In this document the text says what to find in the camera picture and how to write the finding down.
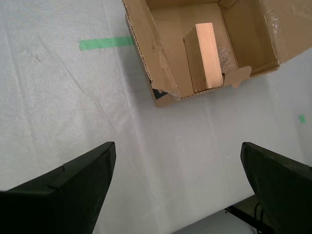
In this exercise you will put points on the speckled granite rock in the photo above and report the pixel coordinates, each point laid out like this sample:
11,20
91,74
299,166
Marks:
226,61

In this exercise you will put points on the long green tape strip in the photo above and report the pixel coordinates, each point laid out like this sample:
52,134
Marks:
104,43

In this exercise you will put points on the brown cardboard box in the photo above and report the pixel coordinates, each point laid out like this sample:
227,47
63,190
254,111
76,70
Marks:
243,36

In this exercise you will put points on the small green tape piece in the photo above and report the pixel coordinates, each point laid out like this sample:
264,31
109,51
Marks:
302,118

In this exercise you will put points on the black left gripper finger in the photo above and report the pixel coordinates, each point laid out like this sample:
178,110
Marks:
61,207
282,195

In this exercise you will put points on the light wooden block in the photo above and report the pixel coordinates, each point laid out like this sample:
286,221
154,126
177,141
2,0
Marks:
209,56

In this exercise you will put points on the white plastic table cover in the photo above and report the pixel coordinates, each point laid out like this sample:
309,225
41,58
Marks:
48,122

